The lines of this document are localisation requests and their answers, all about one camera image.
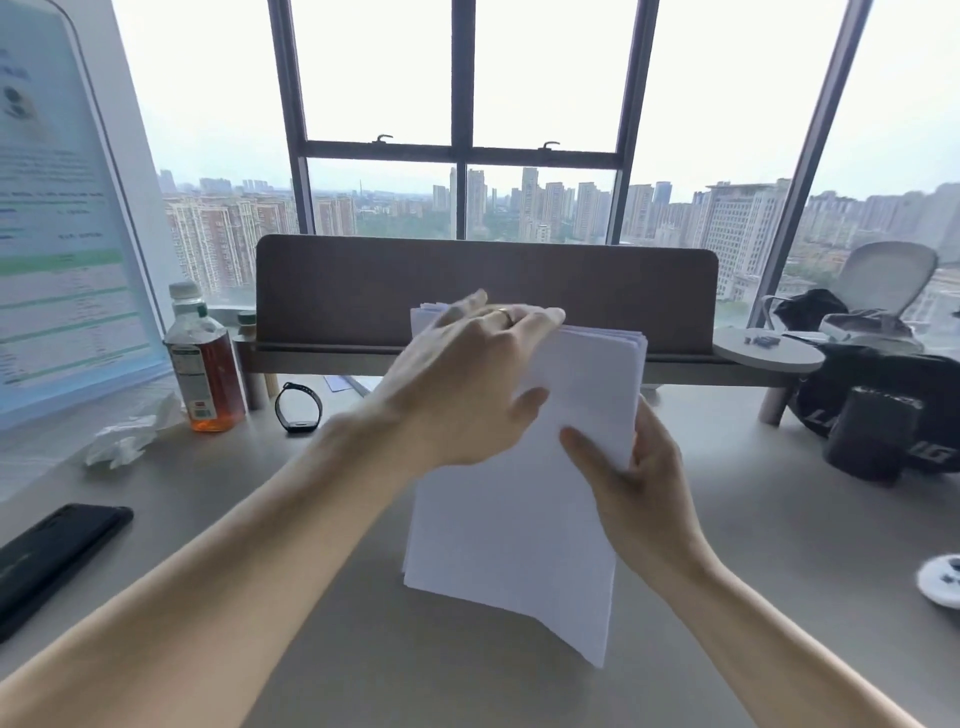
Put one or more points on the white controller yellow label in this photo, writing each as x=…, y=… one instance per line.
x=943, y=581

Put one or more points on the small dark clips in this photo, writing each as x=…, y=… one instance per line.
x=762, y=341

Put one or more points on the crumpled white tissue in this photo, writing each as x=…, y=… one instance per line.
x=131, y=439

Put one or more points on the black fabric bag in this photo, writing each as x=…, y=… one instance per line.
x=934, y=375

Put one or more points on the black smartphone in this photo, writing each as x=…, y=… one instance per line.
x=52, y=555

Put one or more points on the person's right hand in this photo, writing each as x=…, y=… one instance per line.
x=645, y=502

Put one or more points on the black jacket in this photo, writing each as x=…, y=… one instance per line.
x=810, y=309

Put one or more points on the small white card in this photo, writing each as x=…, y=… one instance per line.
x=349, y=384

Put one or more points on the brown desk shelf riser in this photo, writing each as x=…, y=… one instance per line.
x=765, y=356

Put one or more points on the white shell chair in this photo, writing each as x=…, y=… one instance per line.
x=885, y=277

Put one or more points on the person's left hand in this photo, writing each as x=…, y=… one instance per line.
x=450, y=390

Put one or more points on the stack of white paper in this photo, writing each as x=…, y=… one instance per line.
x=517, y=540

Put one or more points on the brown desk divider panel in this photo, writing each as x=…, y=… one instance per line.
x=360, y=292

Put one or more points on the black smart band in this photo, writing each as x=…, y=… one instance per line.
x=279, y=409

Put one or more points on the slim bottle green cap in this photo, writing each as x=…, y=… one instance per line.
x=251, y=360

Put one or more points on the white framed computer monitor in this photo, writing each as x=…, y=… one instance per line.
x=67, y=225

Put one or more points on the amber tea bottle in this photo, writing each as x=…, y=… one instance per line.
x=206, y=375

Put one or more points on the person's right forearm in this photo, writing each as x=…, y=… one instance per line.
x=780, y=660

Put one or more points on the dark window frame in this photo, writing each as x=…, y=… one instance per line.
x=463, y=112

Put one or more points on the person's left forearm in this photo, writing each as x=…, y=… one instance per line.
x=187, y=600

